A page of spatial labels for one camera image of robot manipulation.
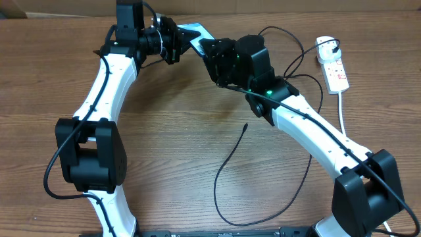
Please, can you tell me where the dark blue smartphone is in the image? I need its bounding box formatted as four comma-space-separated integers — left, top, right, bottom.
177, 22, 214, 58

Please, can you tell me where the black charging cable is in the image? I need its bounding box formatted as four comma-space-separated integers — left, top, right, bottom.
213, 26, 341, 227

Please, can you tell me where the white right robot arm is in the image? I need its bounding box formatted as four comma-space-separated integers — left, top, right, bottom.
199, 35, 404, 236

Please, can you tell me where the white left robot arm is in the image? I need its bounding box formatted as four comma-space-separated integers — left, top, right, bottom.
43, 16, 212, 236

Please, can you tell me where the white charger plug adapter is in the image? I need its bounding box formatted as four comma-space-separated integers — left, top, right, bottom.
315, 36, 341, 64

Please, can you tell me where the white power strip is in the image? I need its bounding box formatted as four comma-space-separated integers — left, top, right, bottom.
321, 59, 349, 94

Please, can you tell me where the white power strip cord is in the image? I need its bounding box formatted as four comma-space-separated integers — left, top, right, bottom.
337, 91, 395, 237

